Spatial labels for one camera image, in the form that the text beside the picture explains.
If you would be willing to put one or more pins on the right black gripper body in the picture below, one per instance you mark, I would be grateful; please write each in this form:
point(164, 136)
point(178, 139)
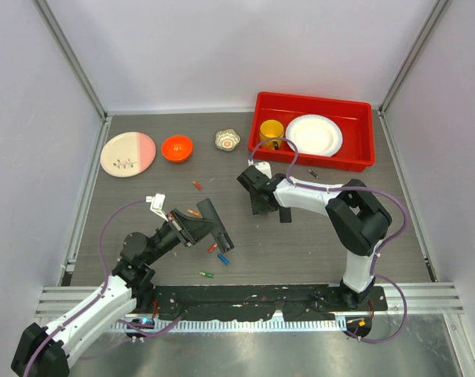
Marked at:
point(257, 208)

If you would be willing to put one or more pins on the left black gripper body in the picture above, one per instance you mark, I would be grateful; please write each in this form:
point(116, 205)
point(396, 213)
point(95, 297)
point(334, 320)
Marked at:
point(166, 239)

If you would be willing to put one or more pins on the black remote control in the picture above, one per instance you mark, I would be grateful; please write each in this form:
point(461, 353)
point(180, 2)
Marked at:
point(219, 232)

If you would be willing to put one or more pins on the black battery cover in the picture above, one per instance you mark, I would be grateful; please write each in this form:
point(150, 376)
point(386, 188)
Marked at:
point(285, 215)

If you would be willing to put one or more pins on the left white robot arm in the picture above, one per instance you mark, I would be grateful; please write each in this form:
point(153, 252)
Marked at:
point(52, 349)

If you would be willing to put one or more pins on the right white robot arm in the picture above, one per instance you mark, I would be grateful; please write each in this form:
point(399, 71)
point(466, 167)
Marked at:
point(358, 218)

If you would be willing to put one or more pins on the orange battery mid left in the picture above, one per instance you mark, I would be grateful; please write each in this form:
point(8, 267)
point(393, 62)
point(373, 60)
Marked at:
point(194, 213)

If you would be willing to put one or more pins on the red orange battery centre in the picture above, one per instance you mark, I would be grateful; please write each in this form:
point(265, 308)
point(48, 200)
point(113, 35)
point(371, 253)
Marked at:
point(212, 248)

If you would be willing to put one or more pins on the orange battery near top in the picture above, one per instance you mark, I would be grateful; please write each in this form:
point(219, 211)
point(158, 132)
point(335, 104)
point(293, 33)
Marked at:
point(197, 185)

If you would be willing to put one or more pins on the blue battery centre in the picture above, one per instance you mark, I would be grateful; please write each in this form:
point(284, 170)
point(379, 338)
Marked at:
point(223, 259)

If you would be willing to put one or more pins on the green battery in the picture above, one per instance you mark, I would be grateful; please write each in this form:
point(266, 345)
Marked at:
point(205, 274)

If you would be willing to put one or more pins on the black battery near bin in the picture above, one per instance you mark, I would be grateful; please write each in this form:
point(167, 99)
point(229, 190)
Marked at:
point(314, 174)

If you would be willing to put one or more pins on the small floral bowl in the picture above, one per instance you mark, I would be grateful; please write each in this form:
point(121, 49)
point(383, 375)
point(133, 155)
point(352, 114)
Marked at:
point(227, 140)

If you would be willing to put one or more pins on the yellow mug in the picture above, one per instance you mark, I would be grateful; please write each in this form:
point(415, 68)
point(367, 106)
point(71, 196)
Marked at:
point(271, 132)

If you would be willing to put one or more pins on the white paper plate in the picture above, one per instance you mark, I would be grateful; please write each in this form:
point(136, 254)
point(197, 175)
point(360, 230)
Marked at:
point(314, 135)

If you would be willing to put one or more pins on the orange bowl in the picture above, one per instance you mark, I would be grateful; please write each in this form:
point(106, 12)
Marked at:
point(177, 148)

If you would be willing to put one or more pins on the pink and cream plate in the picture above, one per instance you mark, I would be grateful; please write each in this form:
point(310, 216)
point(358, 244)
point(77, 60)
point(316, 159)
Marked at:
point(127, 154)

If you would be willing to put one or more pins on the red plastic bin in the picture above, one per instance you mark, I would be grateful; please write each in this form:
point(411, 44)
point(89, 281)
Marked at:
point(354, 118)

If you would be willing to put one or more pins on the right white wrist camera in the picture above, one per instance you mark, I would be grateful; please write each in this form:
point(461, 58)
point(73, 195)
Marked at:
point(263, 167)

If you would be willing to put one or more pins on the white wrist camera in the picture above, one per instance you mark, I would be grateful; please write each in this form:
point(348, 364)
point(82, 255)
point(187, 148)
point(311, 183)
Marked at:
point(263, 167)
point(156, 203)

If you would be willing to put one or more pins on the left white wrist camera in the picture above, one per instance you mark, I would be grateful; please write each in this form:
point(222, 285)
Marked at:
point(156, 203)

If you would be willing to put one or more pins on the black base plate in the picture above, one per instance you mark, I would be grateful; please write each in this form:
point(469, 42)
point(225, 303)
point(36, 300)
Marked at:
point(251, 303)

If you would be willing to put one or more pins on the white slotted cable duct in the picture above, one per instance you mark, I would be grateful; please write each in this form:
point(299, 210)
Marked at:
point(274, 325)

